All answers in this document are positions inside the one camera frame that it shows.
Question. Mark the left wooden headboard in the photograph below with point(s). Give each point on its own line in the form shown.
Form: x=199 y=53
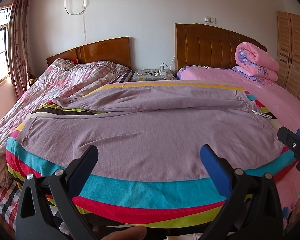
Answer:
x=116 y=50

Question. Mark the purple pillow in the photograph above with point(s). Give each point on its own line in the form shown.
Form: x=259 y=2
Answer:
x=243 y=72

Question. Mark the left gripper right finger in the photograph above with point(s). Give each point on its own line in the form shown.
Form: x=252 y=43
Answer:
x=252 y=209

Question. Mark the plaid bed sheet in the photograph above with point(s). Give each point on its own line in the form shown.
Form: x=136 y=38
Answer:
x=9 y=198

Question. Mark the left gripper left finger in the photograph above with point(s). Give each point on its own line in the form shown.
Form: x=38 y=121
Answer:
x=34 y=216

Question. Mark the wooden headboard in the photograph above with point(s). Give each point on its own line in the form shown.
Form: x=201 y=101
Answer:
x=116 y=50
x=206 y=45

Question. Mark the nightstand with floral cloth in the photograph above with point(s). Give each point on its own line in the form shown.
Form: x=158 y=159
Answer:
x=152 y=75

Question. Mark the white power strip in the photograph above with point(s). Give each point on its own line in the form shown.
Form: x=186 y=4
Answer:
x=162 y=70

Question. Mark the person left hand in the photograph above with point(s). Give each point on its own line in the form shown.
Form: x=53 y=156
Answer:
x=133 y=233

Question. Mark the white wall socket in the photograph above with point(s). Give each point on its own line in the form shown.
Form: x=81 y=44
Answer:
x=209 y=19

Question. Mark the pink floral quilt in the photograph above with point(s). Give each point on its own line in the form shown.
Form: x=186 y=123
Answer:
x=63 y=78

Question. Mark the right wooden headboard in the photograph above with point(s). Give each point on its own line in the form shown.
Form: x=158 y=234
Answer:
x=206 y=45

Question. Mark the rolled pink floral comforter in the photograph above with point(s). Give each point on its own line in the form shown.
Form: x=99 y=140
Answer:
x=257 y=62

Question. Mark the light wooden wardrobe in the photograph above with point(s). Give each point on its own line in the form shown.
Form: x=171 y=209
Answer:
x=288 y=52

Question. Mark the floral pink curtain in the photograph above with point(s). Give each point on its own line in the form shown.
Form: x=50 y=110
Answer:
x=17 y=46

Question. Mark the pink bed sheet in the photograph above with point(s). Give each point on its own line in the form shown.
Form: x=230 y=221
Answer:
x=286 y=110

